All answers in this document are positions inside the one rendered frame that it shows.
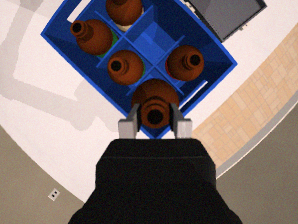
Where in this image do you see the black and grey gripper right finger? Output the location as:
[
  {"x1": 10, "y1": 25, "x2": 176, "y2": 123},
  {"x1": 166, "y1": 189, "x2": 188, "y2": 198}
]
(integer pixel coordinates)
[{"x1": 169, "y1": 103, "x2": 193, "y2": 138}]

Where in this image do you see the blue divided crate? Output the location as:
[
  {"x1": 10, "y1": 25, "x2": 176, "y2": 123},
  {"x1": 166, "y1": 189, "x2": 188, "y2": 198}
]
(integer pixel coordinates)
[{"x1": 40, "y1": 0, "x2": 238, "y2": 117}]

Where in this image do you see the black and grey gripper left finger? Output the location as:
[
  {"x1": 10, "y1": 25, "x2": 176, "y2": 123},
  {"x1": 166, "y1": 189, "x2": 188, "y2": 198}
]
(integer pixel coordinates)
[{"x1": 118, "y1": 103, "x2": 142, "y2": 139}]

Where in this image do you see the grey rectangular tray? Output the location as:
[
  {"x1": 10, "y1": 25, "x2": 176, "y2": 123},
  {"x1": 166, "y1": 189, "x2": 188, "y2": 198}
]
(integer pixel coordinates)
[{"x1": 184, "y1": 0, "x2": 268, "y2": 43}]

